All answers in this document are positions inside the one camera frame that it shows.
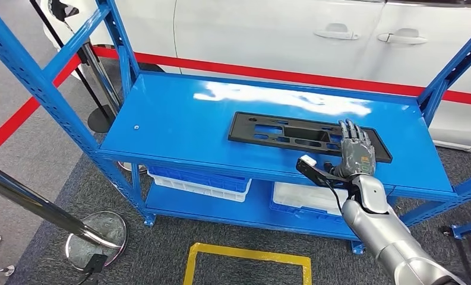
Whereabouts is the white car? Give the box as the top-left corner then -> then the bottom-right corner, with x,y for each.
40,0 -> 471,153

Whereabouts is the white ribbed plastic bin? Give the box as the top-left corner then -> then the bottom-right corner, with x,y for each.
148,171 -> 252,203

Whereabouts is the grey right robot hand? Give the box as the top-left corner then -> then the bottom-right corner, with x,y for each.
323,119 -> 377,179

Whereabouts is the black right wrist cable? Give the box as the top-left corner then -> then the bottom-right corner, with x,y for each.
324,179 -> 345,216

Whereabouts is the red barrier belt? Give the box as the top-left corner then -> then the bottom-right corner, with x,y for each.
91,46 -> 471,107
0,55 -> 82,160

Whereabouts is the blue steel shelf rack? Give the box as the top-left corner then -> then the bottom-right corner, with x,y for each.
0,0 -> 471,255

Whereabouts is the yellow floor tape square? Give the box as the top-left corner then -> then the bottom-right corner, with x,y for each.
182,242 -> 312,285

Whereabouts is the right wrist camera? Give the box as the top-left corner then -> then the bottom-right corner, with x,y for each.
296,154 -> 350,189

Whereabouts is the black plastic frame part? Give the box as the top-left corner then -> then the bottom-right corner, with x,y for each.
227,112 -> 393,164

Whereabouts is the chrome stanchion post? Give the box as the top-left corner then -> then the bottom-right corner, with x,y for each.
77,42 -> 148,175
0,160 -> 129,272

